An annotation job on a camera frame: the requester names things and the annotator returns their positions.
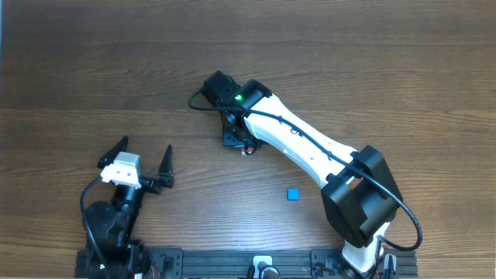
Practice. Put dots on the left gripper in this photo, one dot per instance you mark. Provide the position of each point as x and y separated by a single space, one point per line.
153 185

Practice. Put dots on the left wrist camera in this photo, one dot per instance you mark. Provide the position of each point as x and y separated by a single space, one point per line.
123 170

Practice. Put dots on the mounting rail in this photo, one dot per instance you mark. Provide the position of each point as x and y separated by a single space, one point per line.
232 263

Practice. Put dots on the blue cube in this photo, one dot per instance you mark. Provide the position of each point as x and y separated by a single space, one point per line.
293 194

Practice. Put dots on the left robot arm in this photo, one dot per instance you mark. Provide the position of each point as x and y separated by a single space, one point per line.
100 224

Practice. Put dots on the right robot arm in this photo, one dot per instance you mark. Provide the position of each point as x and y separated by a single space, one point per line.
294 135

